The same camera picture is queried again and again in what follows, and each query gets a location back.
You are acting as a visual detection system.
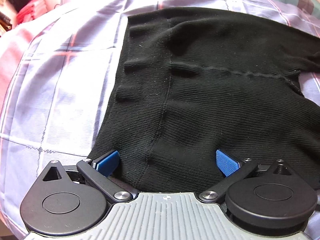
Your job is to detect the pink folded clothes stack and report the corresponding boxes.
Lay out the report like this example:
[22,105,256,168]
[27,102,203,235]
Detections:
[16,0,49,25]

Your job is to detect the black knit pants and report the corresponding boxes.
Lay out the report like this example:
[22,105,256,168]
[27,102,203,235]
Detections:
[89,8,319,192]

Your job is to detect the plaid purple bed sheet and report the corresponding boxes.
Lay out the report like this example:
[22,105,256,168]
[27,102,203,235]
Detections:
[1,0,319,239]

